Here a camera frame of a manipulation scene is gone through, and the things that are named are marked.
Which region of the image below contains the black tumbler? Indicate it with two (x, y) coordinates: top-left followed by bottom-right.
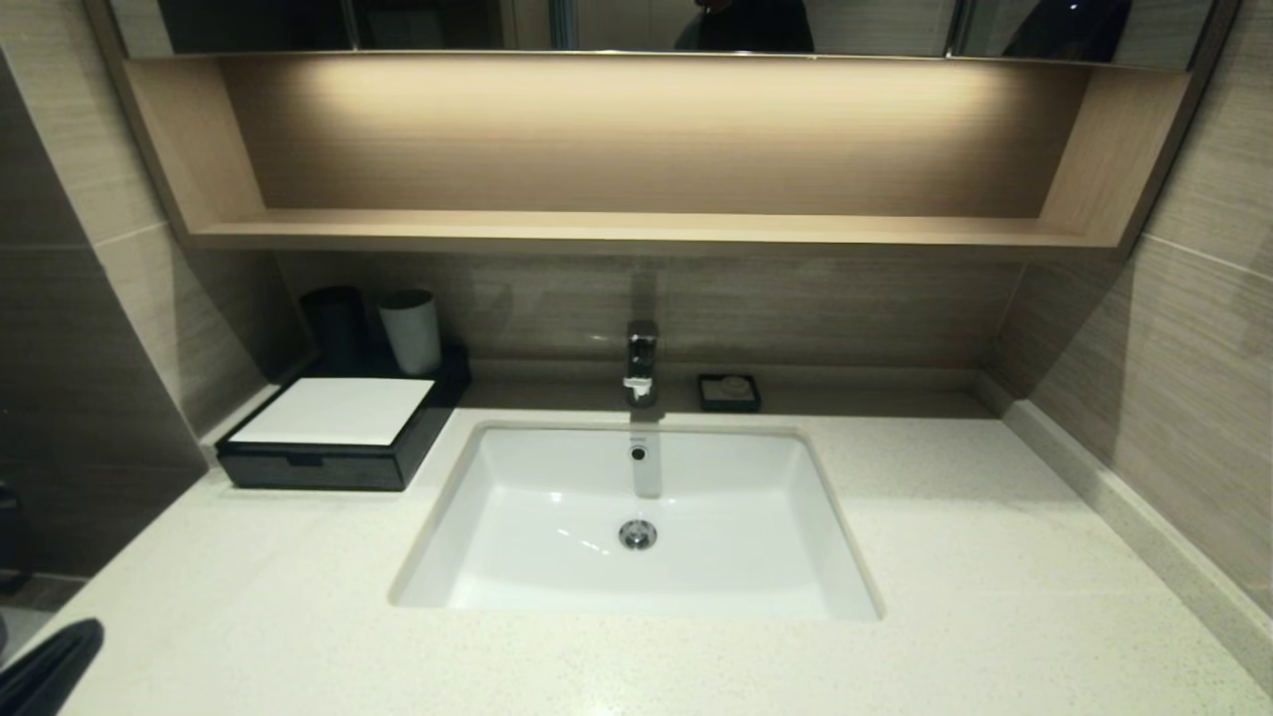
(300, 286), (367, 377)

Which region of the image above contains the black box drawer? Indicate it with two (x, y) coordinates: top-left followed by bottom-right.
(217, 445), (401, 492)

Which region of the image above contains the black amenity box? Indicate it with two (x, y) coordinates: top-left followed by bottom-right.
(214, 343), (473, 492)

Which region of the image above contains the chrome basin faucet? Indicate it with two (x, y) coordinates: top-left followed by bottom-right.
(624, 320), (660, 409)

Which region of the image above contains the black soap dish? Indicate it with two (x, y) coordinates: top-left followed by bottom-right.
(696, 373), (763, 414)

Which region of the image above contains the white ceramic sink basin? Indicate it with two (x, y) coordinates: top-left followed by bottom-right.
(388, 418), (884, 624)

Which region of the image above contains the pale grey tumbler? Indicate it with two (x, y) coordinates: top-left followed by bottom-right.
(378, 289), (444, 377)

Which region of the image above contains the light wooden wall shelf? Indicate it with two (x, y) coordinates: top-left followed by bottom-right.
(85, 0), (1244, 264)

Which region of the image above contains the mirrored wall cabinet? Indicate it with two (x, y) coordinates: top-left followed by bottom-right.
(109, 0), (1219, 73)

